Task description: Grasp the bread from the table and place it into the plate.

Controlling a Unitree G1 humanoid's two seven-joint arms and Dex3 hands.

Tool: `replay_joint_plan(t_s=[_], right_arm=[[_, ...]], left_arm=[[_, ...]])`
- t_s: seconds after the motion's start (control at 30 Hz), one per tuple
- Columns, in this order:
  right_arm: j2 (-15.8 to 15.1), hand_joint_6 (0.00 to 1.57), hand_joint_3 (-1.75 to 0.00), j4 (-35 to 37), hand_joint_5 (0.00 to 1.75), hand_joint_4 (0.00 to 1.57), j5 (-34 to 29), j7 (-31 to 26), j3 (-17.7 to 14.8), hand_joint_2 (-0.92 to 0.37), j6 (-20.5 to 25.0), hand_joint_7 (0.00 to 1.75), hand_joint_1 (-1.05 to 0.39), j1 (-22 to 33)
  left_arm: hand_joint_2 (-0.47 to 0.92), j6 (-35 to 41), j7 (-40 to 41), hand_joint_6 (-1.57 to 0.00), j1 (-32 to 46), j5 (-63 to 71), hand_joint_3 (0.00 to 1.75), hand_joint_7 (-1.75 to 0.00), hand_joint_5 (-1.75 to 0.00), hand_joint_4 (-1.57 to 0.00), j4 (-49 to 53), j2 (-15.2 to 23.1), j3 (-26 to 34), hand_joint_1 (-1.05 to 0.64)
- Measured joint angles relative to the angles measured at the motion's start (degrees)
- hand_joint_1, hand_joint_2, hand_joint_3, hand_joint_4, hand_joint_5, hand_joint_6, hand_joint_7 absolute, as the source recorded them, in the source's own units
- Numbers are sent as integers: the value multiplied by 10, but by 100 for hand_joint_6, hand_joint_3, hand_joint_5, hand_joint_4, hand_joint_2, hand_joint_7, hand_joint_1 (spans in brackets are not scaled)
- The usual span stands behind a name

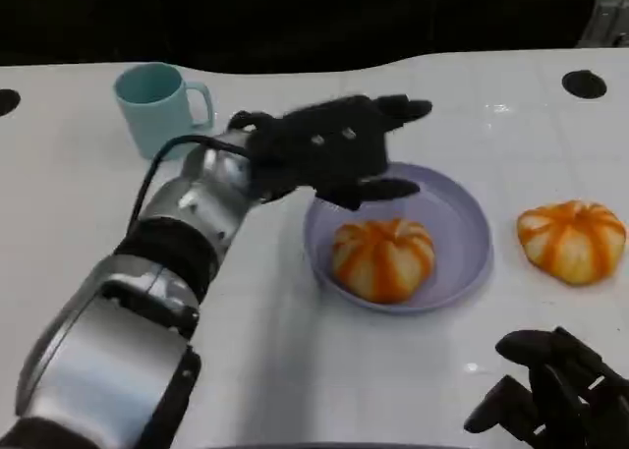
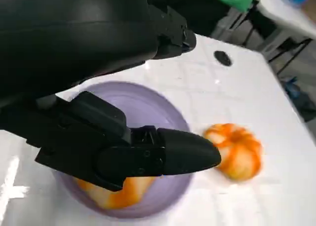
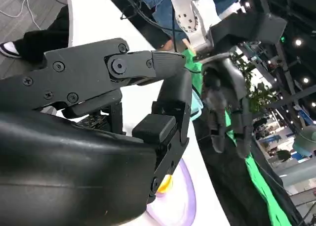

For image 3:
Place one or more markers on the orange and white bread roll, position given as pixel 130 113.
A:
pixel 165 185

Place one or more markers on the pale green mug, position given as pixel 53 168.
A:
pixel 197 104

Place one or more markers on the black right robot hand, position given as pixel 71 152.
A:
pixel 61 161

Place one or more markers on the green cloth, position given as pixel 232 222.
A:
pixel 259 186

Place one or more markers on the black cloth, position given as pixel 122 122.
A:
pixel 222 181

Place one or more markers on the lilac plate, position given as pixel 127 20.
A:
pixel 180 206

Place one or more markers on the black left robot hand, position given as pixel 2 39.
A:
pixel 222 92

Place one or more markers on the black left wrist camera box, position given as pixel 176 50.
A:
pixel 247 25

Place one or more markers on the green leafy plant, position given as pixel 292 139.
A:
pixel 261 92

